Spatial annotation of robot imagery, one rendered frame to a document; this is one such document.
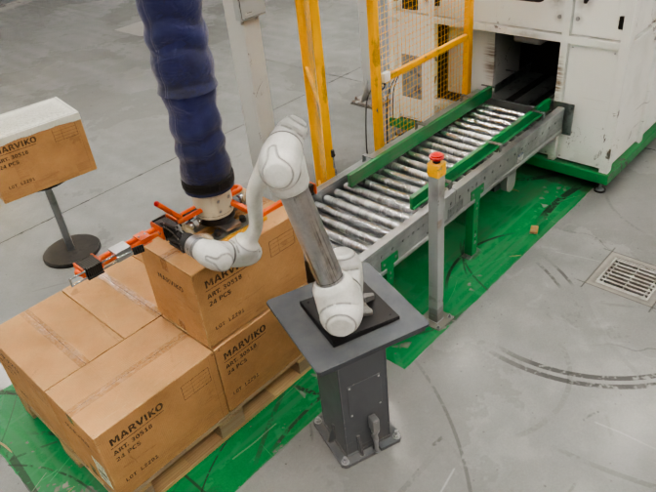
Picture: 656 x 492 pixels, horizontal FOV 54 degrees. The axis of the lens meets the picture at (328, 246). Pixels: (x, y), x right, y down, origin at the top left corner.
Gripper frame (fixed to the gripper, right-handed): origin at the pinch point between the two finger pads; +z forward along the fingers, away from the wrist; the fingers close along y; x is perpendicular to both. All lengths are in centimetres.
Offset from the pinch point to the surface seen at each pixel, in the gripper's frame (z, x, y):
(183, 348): -9, -12, 54
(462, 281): -45, 158, 108
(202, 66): -12, 27, -62
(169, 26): -9, 19, -78
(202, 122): -10.4, 23.4, -40.4
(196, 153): -8.0, 19.1, -28.1
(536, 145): -36, 259, 62
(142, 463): -22, -50, 83
